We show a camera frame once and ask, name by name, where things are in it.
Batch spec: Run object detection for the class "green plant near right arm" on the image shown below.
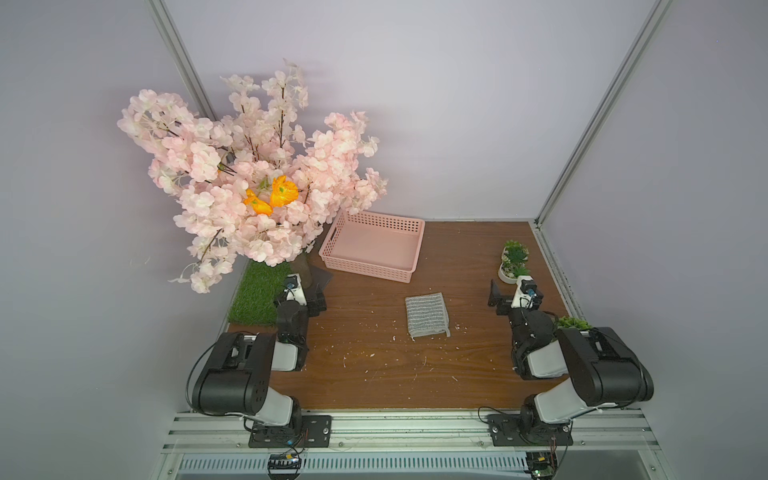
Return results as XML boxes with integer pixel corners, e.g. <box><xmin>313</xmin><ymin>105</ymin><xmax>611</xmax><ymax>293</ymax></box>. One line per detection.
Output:
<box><xmin>555</xmin><ymin>317</ymin><xmax>593</xmax><ymax>331</ymax></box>

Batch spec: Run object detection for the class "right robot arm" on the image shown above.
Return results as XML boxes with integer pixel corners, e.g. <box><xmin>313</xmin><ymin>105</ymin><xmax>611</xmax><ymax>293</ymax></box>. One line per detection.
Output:
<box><xmin>483</xmin><ymin>276</ymin><xmax>654</xmax><ymax>446</ymax></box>

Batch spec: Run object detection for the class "right controller board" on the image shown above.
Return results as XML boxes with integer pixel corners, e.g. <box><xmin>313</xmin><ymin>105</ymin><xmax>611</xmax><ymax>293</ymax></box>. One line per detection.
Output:
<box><xmin>525</xmin><ymin>451</ymin><xmax>559</xmax><ymax>480</ymax></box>

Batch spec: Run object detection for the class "green artificial grass mat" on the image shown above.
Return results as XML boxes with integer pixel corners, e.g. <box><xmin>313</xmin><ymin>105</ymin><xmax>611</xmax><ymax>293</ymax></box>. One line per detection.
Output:
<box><xmin>227</xmin><ymin>260</ymin><xmax>292</xmax><ymax>327</ymax></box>

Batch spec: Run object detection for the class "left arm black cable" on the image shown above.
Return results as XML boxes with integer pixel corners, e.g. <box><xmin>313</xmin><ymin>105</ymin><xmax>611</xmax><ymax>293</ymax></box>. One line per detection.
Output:
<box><xmin>184</xmin><ymin>332</ymin><xmax>253</xmax><ymax>418</ymax></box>

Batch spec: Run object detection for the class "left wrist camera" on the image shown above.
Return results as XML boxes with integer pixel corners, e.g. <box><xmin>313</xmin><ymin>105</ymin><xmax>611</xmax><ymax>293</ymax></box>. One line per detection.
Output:
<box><xmin>280</xmin><ymin>273</ymin><xmax>307</xmax><ymax>306</ymax></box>

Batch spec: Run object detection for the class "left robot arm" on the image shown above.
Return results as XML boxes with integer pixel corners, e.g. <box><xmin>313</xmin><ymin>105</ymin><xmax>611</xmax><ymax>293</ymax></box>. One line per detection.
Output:
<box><xmin>185</xmin><ymin>288</ymin><xmax>332</xmax><ymax>449</ymax></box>

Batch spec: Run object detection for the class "grey striped dishcloth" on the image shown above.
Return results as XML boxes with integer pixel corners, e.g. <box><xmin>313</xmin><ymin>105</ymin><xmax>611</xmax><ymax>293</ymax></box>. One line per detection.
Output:
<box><xmin>405</xmin><ymin>293</ymin><xmax>451</xmax><ymax>339</ymax></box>

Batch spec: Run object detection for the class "controller board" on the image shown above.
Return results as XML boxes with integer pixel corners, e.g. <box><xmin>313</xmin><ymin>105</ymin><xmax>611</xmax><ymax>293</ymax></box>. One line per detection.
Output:
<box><xmin>525</xmin><ymin>451</ymin><xmax>559</xmax><ymax>480</ymax></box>
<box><xmin>267</xmin><ymin>453</ymin><xmax>303</xmax><ymax>480</ymax></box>

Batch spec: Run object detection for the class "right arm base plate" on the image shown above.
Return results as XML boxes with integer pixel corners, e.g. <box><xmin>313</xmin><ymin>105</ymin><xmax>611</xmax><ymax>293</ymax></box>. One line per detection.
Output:
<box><xmin>486</xmin><ymin>413</ymin><xmax>573</xmax><ymax>447</ymax></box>

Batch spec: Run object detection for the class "dark square tree base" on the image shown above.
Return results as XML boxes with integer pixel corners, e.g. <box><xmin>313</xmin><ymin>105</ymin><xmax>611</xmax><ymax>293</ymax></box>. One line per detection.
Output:
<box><xmin>304</xmin><ymin>265</ymin><xmax>333</xmax><ymax>298</ymax></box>

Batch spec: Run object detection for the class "left controller board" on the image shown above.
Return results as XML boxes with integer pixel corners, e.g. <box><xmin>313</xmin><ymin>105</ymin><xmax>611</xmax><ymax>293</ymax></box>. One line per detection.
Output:
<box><xmin>267</xmin><ymin>453</ymin><xmax>303</xmax><ymax>480</ymax></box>

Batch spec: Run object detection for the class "pink perforated plastic basket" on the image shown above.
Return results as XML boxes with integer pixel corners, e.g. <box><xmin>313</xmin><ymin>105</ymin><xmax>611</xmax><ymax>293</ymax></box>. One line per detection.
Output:
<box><xmin>319</xmin><ymin>211</ymin><xmax>426</xmax><ymax>283</ymax></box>

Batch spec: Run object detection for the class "aluminium mounting rail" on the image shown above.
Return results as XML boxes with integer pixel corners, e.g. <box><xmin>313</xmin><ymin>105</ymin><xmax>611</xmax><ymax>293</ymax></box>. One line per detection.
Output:
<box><xmin>151</xmin><ymin>407</ymin><xmax>676</xmax><ymax>479</ymax></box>

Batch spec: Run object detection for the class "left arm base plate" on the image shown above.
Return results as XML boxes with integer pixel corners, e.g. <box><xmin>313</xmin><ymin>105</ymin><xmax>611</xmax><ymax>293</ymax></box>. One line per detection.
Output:
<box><xmin>248</xmin><ymin>414</ymin><xmax>333</xmax><ymax>450</ymax></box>

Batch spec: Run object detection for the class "orange artificial flower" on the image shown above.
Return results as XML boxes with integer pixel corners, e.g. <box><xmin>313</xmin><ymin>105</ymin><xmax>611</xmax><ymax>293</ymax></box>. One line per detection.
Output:
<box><xmin>243</xmin><ymin>175</ymin><xmax>299</xmax><ymax>216</ymax></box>

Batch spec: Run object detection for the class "pink cherry blossom tree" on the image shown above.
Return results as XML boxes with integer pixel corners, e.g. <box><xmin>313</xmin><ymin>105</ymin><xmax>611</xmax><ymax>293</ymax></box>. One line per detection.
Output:
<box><xmin>118</xmin><ymin>63</ymin><xmax>387</xmax><ymax>294</ymax></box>

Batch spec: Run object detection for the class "small succulent in white pot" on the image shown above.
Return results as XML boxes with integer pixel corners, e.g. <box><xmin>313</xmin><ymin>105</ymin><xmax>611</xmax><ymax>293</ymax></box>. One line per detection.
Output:
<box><xmin>498</xmin><ymin>240</ymin><xmax>530</xmax><ymax>284</ymax></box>

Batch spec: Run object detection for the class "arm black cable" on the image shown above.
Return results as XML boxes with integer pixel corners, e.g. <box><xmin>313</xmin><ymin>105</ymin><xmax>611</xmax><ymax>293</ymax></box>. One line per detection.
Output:
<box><xmin>184</xmin><ymin>332</ymin><xmax>253</xmax><ymax>418</ymax></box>
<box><xmin>477</xmin><ymin>406</ymin><xmax>529</xmax><ymax>445</ymax></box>

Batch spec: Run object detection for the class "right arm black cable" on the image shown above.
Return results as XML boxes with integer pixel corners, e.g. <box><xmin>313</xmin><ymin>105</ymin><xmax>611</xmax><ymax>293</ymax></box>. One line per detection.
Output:
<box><xmin>477</xmin><ymin>406</ymin><xmax>529</xmax><ymax>445</ymax></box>

